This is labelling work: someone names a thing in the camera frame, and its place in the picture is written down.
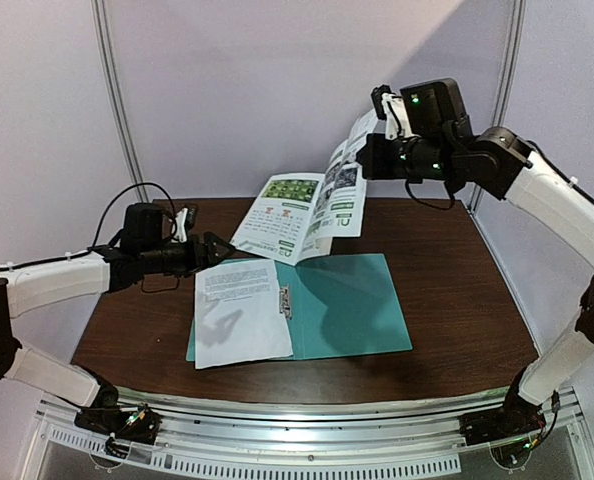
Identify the aluminium wall post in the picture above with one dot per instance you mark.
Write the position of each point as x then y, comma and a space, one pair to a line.
102, 26
508, 63

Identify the white printed paper sheet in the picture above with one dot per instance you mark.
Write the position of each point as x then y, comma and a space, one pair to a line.
237, 315

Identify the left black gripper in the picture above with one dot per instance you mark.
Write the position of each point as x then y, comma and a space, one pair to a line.
197, 261

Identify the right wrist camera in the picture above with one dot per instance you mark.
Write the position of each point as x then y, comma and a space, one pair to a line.
390, 108

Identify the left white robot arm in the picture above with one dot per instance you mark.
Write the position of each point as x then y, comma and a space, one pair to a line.
30, 286

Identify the right aluminium wall post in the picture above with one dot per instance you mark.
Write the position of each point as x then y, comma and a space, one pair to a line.
508, 63

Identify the colourful printed leaflet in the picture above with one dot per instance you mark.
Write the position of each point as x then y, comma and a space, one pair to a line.
296, 216

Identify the left aluminium wall post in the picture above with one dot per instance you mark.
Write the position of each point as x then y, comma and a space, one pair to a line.
102, 26

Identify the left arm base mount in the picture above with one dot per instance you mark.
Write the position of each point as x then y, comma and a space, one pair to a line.
122, 424

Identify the chrome folder clip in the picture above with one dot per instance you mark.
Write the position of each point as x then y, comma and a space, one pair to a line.
285, 302

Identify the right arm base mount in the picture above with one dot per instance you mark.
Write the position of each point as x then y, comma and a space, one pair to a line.
515, 417

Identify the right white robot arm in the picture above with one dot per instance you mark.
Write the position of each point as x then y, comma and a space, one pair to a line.
515, 170

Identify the aluminium mounting rail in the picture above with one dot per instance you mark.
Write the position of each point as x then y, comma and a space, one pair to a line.
214, 439

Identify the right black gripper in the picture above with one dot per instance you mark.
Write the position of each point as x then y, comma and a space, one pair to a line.
372, 156

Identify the teal file folder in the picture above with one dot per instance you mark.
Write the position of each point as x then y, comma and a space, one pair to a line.
343, 306

